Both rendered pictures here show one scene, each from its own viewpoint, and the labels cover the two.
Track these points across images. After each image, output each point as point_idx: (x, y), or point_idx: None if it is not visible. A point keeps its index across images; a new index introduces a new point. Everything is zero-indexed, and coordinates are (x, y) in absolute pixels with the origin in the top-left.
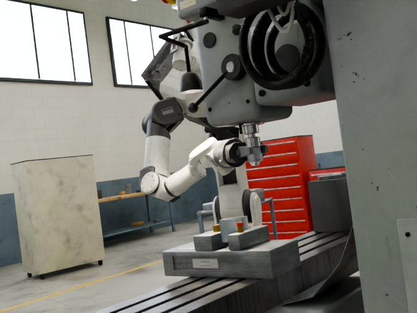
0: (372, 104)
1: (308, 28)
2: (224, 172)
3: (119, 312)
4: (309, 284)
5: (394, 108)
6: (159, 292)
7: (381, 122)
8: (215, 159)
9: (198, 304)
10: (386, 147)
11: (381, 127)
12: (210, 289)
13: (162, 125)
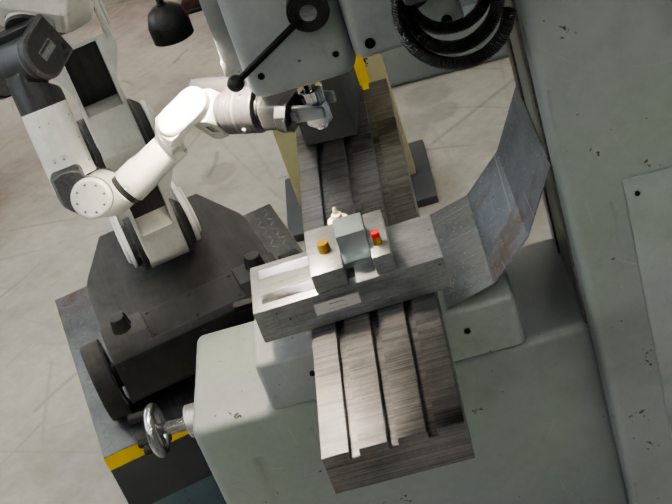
0: (588, 60)
1: None
2: (224, 135)
3: (359, 433)
4: None
5: (615, 62)
6: (337, 377)
7: (600, 79)
8: (226, 127)
9: (443, 373)
10: (607, 107)
11: (600, 85)
12: (400, 340)
13: (50, 79)
